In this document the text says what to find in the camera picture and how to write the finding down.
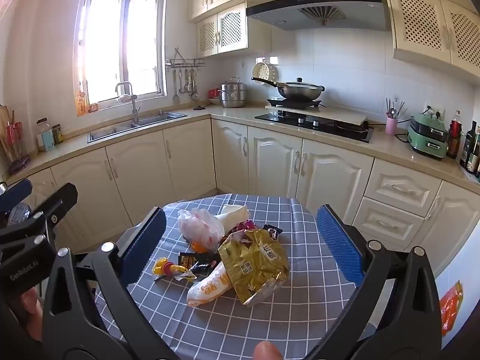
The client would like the medium cream drawer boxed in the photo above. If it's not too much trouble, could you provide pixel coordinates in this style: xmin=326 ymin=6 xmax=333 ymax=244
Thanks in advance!
xmin=352 ymin=197 xmax=432 ymax=242

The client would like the orange plastic bag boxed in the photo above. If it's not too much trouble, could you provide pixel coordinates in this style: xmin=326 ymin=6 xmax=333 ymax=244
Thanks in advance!
xmin=439 ymin=280 xmax=464 ymax=337

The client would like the person's right hand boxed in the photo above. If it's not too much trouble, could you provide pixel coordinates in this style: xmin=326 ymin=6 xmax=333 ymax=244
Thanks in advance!
xmin=253 ymin=340 xmax=284 ymax=360

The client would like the steel steamer pot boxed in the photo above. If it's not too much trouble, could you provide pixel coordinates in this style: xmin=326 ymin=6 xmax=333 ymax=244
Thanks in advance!
xmin=218 ymin=77 xmax=248 ymax=109

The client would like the large cream drawer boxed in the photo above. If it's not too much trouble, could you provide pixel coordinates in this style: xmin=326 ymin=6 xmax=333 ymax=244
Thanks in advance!
xmin=362 ymin=159 xmax=443 ymax=218

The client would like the person's left hand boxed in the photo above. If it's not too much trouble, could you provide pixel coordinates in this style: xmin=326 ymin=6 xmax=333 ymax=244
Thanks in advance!
xmin=19 ymin=287 xmax=44 ymax=331

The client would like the gold snack bag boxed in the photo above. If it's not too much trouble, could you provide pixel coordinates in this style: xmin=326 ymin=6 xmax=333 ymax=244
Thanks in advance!
xmin=217 ymin=229 xmax=290 ymax=306

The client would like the large lattice wall cabinet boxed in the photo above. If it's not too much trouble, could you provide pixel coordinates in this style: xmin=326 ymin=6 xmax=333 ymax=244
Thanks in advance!
xmin=383 ymin=0 xmax=480 ymax=79

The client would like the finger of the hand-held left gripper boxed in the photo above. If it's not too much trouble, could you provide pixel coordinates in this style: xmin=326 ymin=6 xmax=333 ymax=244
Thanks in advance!
xmin=0 ymin=183 xmax=79 ymax=246
xmin=0 ymin=179 xmax=34 ymax=214

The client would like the small lattice wall cabinet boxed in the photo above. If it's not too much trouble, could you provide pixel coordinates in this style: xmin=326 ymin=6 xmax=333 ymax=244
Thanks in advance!
xmin=196 ymin=2 xmax=249 ymax=59

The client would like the clear storage jar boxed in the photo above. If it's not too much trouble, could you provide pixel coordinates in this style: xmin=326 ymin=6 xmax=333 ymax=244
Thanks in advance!
xmin=36 ymin=118 xmax=55 ymax=152

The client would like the cream sink base cabinet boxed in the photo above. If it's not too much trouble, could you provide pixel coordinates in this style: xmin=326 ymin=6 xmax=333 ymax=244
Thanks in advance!
xmin=7 ymin=118 xmax=217 ymax=252

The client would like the yellow red wrapper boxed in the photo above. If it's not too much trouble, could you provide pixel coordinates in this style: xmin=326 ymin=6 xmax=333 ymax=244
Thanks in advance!
xmin=152 ymin=257 xmax=197 ymax=282

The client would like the cream stove base cabinet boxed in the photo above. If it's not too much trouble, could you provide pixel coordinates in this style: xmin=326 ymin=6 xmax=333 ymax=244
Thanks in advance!
xmin=211 ymin=118 xmax=480 ymax=267

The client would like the cream strainer basket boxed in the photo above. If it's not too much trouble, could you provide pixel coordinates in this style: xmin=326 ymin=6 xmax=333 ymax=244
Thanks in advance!
xmin=252 ymin=60 xmax=280 ymax=85

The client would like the grey range hood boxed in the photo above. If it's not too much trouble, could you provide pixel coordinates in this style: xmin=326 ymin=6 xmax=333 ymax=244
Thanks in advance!
xmin=245 ymin=0 xmax=392 ymax=32

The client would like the grey checked tablecloth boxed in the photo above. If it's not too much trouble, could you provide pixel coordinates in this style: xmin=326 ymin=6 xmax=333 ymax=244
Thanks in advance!
xmin=73 ymin=193 xmax=370 ymax=360

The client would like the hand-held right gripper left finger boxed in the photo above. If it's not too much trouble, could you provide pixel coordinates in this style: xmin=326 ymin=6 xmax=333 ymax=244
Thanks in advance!
xmin=42 ymin=206 xmax=180 ymax=360

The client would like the pink small box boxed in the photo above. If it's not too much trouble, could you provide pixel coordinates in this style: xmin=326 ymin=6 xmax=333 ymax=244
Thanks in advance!
xmin=234 ymin=220 xmax=259 ymax=235

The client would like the steel kitchen sink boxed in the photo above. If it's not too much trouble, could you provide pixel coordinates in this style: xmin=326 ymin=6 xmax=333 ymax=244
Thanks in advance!
xmin=87 ymin=110 xmax=187 ymax=144

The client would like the green multi-cooker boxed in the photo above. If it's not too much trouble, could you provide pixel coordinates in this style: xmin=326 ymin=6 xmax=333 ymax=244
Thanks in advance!
xmin=407 ymin=113 xmax=450 ymax=160

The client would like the steel wok with lid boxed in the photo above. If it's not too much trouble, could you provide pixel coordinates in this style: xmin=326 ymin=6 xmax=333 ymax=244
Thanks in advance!
xmin=251 ymin=77 xmax=325 ymax=100

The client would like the wall utensil rack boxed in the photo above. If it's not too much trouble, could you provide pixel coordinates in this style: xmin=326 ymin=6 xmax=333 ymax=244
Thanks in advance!
xmin=165 ymin=47 xmax=206 ymax=69

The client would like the wooden cutting board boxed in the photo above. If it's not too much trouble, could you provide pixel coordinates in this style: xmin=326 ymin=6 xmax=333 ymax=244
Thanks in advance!
xmin=0 ymin=105 xmax=16 ymax=162

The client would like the orange packet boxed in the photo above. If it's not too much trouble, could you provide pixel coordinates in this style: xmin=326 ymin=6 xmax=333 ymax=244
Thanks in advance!
xmin=75 ymin=90 xmax=89 ymax=117

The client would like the white wall socket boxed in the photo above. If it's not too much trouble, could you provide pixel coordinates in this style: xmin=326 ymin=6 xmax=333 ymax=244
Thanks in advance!
xmin=424 ymin=102 xmax=445 ymax=119

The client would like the black snack wrapper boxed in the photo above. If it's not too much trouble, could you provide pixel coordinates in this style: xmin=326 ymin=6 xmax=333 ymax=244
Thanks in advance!
xmin=178 ymin=251 xmax=222 ymax=278

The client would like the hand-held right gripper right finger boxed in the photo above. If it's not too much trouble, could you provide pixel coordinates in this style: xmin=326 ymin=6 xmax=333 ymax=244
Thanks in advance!
xmin=316 ymin=204 xmax=441 ymax=360

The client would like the white orange snack bag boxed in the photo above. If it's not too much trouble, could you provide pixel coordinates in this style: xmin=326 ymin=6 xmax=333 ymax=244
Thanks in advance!
xmin=186 ymin=262 xmax=235 ymax=308

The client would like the white paper wrapper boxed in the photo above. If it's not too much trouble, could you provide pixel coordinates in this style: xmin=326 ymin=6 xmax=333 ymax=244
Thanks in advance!
xmin=214 ymin=203 xmax=251 ymax=235

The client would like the chrome faucet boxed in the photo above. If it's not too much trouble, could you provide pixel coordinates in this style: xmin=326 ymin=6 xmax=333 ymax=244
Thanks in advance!
xmin=115 ymin=81 xmax=143 ymax=124

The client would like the kitchen window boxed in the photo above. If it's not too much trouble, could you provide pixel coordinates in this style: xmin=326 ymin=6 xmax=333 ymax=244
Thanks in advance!
xmin=73 ymin=0 xmax=167 ymax=107

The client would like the black gas stove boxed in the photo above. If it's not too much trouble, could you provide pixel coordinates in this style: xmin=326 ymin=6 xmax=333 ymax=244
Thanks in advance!
xmin=255 ymin=110 xmax=374 ymax=143

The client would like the small black wrapper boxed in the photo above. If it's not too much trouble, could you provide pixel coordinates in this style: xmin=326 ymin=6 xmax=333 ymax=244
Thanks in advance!
xmin=262 ymin=224 xmax=283 ymax=241

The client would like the clear plastic bag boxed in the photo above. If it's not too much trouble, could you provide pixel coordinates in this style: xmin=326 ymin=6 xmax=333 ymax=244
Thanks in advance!
xmin=177 ymin=207 xmax=226 ymax=253

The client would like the dark glass bottle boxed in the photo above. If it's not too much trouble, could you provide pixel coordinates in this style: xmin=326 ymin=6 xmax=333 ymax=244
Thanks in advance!
xmin=460 ymin=121 xmax=479 ymax=169
xmin=467 ymin=127 xmax=480 ymax=179

